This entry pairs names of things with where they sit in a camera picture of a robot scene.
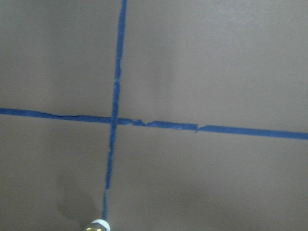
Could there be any white brass PPR valve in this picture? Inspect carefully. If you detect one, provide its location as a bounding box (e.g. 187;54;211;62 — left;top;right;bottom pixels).
84;219;111;231

